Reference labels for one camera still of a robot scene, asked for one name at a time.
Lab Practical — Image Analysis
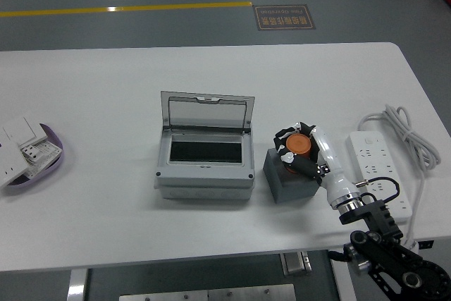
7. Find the purple tray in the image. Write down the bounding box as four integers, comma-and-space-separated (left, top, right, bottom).
0, 123, 65, 196

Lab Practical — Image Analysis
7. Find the grey cube with round hole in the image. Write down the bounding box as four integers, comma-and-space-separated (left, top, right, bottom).
263, 146, 322, 204

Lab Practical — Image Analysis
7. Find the white dotted panel piece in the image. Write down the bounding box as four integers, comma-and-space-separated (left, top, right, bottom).
35, 140, 61, 161

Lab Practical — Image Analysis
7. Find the white table leg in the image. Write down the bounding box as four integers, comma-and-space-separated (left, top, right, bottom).
66, 268, 88, 301
328, 248, 357, 301

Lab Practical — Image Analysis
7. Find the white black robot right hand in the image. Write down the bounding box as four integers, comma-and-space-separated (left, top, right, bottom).
273, 121, 359, 209

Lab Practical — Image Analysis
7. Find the orange cylinder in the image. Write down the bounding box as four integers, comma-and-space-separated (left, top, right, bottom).
284, 133, 313, 175

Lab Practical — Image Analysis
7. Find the metal base plate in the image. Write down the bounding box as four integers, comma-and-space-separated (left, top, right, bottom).
118, 283, 297, 301

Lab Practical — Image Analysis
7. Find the grey metal table bracket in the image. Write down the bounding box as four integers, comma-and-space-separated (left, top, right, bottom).
280, 251, 313, 276

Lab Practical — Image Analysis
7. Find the white power cord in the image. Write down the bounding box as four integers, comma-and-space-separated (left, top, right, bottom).
357, 104, 443, 249

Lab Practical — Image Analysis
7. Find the small white socket module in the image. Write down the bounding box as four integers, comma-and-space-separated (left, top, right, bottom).
19, 142, 42, 164

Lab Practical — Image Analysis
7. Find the white double switch plate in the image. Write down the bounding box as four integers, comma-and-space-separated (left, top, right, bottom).
1, 116, 49, 147

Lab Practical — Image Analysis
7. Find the grey box with clear lid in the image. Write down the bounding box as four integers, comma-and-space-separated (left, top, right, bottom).
154, 90, 257, 202

